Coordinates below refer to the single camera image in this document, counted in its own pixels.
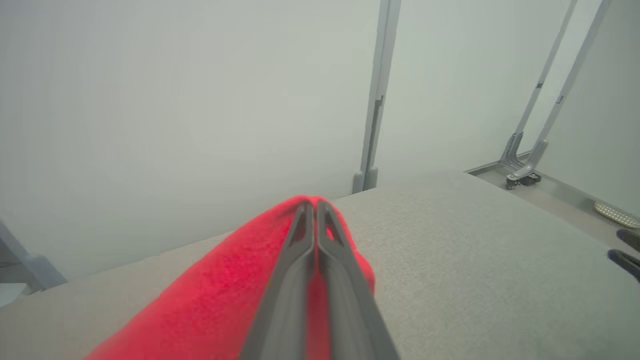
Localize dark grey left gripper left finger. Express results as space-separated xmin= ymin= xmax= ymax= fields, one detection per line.
xmin=240 ymin=201 xmax=317 ymax=360

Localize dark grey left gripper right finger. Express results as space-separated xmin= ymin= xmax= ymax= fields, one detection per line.
xmin=316 ymin=201 xmax=401 ymax=360

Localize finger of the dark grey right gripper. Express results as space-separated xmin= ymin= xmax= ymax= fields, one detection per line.
xmin=616 ymin=228 xmax=640 ymax=253
xmin=607 ymin=249 xmax=640 ymax=282

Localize red and white jersey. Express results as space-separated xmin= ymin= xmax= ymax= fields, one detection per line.
xmin=82 ymin=195 xmax=377 ymax=360

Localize white perforated plate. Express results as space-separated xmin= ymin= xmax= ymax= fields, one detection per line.
xmin=594 ymin=201 xmax=640 ymax=230

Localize grey slanted pole with caster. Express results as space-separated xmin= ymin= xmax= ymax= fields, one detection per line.
xmin=506 ymin=0 xmax=613 ymax=190

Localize grey fabric sofa cushion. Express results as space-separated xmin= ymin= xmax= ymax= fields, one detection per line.
xmin=0 ymin=169 xmax=640 ymax=360

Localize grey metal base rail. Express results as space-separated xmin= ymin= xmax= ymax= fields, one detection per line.
xmin=465 ymin=159 xmax=640 ymax=221

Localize thin grey slanted frame pole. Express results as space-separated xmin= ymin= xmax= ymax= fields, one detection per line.
xmin=499 ymin=0 xmax=579 ymax=172

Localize grey upright frame post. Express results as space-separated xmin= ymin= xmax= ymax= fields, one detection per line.
xmin=351 ymin=0 xmax=402 ymax=195

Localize grey frame leg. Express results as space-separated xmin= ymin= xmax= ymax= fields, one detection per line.
xmin=0 ymin=220 xmax=68 ymax=307

